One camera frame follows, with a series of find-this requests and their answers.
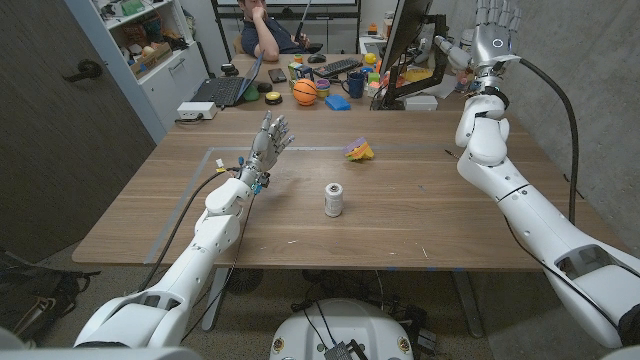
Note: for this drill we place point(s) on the yellow black buzzer button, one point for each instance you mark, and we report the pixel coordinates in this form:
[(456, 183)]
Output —
[(273, 98)]

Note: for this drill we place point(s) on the black round fan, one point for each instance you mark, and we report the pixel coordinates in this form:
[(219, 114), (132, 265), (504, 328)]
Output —
[(243, 281)]

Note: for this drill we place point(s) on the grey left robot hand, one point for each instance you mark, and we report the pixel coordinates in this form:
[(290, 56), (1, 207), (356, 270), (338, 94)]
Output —
[(265, 152)]

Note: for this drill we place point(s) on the yellow plate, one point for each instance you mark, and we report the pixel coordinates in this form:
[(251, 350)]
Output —
[(418, 75)]

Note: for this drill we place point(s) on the white power box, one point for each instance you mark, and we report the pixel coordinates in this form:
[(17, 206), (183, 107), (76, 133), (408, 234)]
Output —
[(196, 110)]

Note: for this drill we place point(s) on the white shelf cabinet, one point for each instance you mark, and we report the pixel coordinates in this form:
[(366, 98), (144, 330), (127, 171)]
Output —
[(170, 85)]

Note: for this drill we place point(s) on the white wipes canister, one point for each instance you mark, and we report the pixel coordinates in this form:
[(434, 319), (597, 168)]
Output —
[(466, 39)]

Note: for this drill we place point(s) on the white rectangular box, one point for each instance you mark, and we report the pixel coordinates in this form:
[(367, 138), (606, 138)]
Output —
[(421, 103)]

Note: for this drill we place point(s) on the seated man in dark shirt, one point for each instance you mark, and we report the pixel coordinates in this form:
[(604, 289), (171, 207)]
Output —
[(265, 35)]

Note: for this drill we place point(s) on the dark blue mug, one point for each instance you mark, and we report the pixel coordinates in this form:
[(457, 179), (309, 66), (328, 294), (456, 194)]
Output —
[(356, 85)]

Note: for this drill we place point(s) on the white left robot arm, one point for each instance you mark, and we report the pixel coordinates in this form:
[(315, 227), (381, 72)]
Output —
[(215, 235)]

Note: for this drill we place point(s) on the black computer mouse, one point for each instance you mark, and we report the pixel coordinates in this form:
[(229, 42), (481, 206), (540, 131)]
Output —
[(316, 58)]

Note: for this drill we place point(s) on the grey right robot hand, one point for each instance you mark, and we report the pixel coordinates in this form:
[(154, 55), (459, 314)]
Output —
[(495, 42)]

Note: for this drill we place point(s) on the open black laptop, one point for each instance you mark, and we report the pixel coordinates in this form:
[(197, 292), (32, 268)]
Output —
[(222, 90)]

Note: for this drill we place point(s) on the black smartphone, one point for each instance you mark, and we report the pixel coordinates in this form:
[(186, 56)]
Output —
[(277, 75)]

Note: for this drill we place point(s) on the black backpack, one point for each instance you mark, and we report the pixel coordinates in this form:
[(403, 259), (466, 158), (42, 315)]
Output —
[(35, 295)]

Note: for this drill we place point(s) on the black computer monitor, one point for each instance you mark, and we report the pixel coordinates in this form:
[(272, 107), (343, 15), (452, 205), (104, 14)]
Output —
[(405, 30)]

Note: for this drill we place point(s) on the stack of colourful cups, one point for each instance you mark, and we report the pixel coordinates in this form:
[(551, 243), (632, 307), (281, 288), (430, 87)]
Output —
[(323, 88)]

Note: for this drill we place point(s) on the colourful carton box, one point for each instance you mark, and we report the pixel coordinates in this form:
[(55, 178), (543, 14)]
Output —
[(299, 74)]

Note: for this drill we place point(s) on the blue plastic brick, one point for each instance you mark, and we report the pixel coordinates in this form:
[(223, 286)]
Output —
[(337, 103)]

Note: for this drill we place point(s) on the small black puck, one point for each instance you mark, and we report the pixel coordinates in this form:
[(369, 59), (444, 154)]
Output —
[(264, 87)]

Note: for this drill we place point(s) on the thin brown pen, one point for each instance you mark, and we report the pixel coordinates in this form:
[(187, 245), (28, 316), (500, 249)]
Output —
[(452, 154)]

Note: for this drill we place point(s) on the black monitor stand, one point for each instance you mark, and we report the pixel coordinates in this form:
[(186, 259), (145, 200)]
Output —
[(440, 70)]

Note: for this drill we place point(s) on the black webcam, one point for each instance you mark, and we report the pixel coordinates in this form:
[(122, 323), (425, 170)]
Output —
[(229, 70)]

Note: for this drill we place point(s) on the green rounded object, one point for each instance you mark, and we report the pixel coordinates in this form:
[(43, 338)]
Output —
[(251, 94)]

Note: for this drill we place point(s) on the cardboard box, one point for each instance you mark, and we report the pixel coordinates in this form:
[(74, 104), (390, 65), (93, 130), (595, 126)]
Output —
[(150, 61)]

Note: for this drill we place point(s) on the dark wooden door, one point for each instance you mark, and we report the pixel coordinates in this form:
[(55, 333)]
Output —
[(60, 150)]

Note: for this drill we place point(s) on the black keyboard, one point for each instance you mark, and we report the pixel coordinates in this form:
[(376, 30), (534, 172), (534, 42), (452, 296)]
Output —
[(337, 68)]

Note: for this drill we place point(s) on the orange mini basketball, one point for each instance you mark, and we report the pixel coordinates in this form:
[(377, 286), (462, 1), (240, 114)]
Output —
[(305, 92)]

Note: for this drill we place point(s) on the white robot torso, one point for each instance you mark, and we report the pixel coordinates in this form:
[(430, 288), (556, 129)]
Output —
[(345, 325)]

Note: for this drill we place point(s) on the yellow ball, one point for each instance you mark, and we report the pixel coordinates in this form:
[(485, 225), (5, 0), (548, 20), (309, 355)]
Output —
[(370, 58)]

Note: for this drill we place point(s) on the purple yellow orange toy block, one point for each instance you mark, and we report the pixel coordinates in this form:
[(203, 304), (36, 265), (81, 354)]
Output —
[(358, 150)]

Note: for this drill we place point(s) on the clear glass jar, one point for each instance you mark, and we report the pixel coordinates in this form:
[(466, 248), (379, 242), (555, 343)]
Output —
[(461, 84)]

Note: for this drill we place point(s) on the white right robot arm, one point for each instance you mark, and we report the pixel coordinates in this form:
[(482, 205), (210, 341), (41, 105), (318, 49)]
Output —
[(530, 210)]

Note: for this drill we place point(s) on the grey table leg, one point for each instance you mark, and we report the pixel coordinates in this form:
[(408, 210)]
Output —
[(469, 305), (214, 300)]

